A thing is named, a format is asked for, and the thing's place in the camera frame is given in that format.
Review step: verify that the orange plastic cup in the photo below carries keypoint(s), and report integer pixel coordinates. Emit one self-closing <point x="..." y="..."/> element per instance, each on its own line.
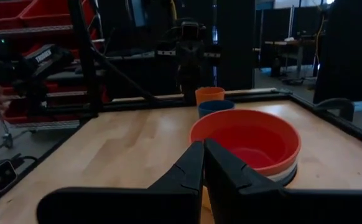
<point x="210" y="95"/>

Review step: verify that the grey frame brace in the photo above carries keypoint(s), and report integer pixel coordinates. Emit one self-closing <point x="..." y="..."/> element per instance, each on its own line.
<point x="350" y="110"/>

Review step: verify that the dark blue plastic bowl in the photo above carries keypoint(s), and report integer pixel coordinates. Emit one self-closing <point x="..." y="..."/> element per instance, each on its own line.
<point x="291" y="179"/>

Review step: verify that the red plastic bowl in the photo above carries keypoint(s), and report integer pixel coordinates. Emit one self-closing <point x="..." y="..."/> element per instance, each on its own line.
<point x="249" y="140"/>

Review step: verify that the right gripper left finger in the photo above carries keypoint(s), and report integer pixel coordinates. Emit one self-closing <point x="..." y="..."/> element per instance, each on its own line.
<point x="187" y="174"/>

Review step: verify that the grey background table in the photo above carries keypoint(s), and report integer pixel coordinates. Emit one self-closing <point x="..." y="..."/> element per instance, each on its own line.
<point x="290" y="43"/>

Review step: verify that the dark blue plastic cup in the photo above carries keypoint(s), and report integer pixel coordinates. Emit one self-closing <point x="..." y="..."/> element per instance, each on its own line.
<point x="215" y="107"/>

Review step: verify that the black partition panel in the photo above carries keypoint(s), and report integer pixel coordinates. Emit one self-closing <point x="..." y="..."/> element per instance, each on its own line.
<point x="349" y="46"/>
<point x="235" y="46"/>

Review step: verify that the black table-level camera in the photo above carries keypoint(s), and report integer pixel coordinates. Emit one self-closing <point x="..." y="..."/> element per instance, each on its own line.
<point x="2" y="175"/>

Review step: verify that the white plastic bowl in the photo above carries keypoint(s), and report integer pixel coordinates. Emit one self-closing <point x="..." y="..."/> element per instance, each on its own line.
<point x="285" y="174"/>

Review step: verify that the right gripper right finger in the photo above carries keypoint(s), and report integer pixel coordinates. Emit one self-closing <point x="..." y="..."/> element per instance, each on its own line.
<point x="227" y="177"/>

